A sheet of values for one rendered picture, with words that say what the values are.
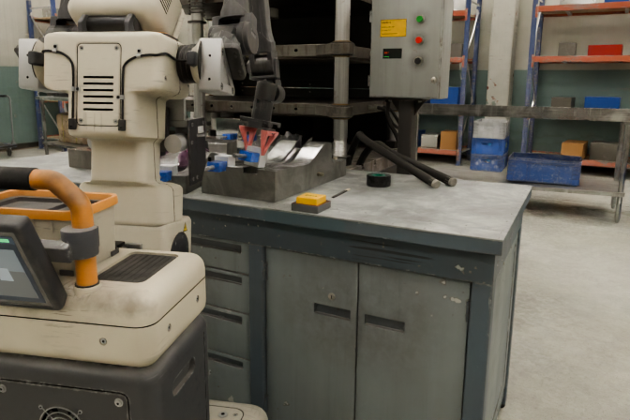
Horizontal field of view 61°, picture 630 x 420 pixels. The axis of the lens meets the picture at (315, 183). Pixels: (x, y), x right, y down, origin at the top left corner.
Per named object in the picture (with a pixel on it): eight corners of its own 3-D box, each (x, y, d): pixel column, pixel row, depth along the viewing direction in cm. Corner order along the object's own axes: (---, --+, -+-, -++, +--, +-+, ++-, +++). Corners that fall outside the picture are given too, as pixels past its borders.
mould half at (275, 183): (275, 202, 150) (275, 155, 148) (202, 192, 162) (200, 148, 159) (345, 175, 194) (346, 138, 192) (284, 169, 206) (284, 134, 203)
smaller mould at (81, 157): (96, 170, 200) (95, 151, 198) (68, 167, 206) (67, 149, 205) (136, 163, 217) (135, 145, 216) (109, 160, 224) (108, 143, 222)
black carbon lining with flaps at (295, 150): (268, 172, 157) (267, 141, 155) (223, 169, 164) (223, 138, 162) (320, 158, 187) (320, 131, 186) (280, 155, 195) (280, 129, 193)
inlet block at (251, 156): (239, 167, 143) (243, 147, 143) (224, 163, 145) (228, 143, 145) (264, 167, 155) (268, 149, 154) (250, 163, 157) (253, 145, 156)
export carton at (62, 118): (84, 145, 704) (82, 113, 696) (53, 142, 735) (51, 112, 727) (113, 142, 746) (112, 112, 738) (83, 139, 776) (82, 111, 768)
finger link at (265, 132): (254, 152, 157) (260, 121, 156) (275, 157, 154) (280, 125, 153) (241, 152, 151) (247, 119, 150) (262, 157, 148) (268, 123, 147)
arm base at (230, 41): (186, 47, 117) (237, 47, 115) (196, 27, 122) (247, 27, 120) (196, 79, 123) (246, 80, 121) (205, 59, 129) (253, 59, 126)
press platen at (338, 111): (353, 148, 215) (354, 104, 211) (119, 131, 272) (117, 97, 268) (412, 131, 288) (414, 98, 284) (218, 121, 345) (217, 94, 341)
